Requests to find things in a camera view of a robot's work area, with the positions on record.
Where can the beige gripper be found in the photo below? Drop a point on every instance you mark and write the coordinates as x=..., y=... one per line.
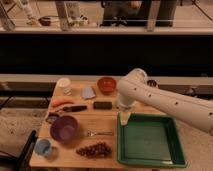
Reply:
x=124, y=117

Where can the black eraser block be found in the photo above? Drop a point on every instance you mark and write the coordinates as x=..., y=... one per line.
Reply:
x=102, y=105

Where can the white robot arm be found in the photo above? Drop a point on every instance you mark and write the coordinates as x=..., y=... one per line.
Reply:
x=193, y=111

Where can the purple bowl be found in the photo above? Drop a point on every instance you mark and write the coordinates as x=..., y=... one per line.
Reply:
x=64, y=129

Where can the dark red background bowl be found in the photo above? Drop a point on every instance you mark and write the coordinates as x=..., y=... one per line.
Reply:
x=45, y=21

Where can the silver fork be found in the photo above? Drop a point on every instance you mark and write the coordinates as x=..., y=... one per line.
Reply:
x=91, y=133

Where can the bunch of dark grapes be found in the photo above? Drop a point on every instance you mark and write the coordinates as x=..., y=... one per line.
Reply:
x=98, y=150

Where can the small metal cup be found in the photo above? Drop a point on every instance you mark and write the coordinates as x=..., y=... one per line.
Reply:
x=152, y=83

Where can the light blue cloth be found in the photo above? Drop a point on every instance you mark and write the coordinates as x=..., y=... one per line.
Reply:
x=88, y=93

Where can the wooden board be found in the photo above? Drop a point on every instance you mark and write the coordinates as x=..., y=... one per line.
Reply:
x=89, y=120

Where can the white cup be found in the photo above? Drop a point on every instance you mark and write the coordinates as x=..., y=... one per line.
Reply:
x=64, y=84

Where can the orange carrot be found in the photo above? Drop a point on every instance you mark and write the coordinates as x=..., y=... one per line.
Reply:
x=58, y=102

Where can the small dark measuring cup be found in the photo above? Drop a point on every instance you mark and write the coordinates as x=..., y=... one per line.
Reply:
x=51, y=117

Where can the light blue mug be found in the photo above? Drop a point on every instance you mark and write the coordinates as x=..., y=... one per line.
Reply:
x=44, y=148

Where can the person in background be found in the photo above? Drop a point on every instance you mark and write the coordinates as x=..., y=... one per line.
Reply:
x=126, y=13

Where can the black handled knife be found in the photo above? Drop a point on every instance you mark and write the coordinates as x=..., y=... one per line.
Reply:
x=72, y=108

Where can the black chair frame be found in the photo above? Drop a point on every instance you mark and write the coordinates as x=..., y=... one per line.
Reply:
x=7, y=160

